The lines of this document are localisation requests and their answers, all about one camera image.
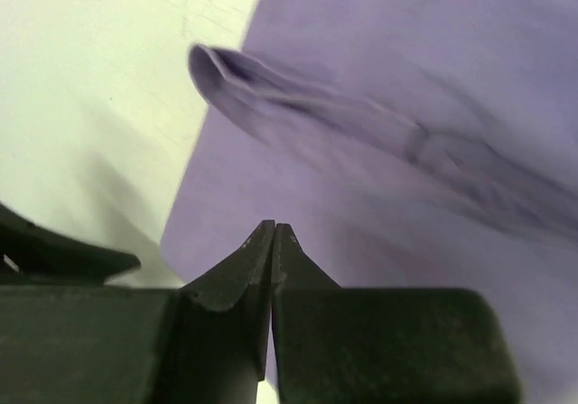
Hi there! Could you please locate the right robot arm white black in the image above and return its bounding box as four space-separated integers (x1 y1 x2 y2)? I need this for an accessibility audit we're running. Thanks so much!
1 208 522 403

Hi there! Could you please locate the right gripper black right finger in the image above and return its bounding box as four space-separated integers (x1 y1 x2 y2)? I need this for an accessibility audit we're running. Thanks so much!
272 223 522 403

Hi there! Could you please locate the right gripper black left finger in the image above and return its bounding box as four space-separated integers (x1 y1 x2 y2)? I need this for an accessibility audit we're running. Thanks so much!
1 221 275 403

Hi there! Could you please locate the purple t shirt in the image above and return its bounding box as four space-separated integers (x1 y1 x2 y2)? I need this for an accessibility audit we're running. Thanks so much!
161 0 577 403

